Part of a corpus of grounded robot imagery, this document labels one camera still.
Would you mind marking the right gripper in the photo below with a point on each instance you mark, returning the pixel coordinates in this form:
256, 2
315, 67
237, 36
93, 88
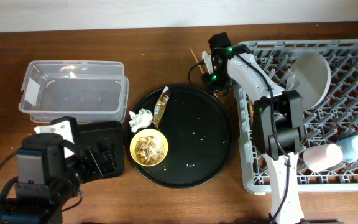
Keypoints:
214, 78

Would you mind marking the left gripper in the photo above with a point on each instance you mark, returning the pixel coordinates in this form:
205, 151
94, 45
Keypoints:
95, 156

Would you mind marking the yellow bowl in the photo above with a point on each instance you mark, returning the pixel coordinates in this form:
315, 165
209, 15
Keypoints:
144, 133

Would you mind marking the grey round plate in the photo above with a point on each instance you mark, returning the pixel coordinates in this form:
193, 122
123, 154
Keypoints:
310, 76

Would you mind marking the pink cup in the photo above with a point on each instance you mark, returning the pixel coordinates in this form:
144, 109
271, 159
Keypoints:
321, 157

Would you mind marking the blue cup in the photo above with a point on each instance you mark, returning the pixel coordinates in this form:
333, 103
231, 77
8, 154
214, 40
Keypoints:
349, 147

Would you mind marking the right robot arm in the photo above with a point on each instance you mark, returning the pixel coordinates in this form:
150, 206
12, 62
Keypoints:
277, 122

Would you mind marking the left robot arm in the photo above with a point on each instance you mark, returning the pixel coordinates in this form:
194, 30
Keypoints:
53, 163

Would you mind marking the grey dishwasher rack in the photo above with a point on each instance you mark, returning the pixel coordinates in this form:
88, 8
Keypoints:
335, 118

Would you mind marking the black rectangular tray bin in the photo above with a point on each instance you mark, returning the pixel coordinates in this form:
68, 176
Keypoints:
117, 137

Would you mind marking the round black serving tray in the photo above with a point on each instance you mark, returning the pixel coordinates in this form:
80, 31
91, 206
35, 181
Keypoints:
200, 137

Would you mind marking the food scraps in bowl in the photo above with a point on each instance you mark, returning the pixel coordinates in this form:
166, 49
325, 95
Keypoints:
149, 150

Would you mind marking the gold snack wrapper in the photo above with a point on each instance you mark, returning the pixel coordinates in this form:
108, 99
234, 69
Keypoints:
160, 106

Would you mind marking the crumpled white napkin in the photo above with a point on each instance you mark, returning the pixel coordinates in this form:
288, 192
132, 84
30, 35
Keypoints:
140, 120

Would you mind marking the clear plastic bin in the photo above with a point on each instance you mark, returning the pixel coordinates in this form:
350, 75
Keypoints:
88, 90

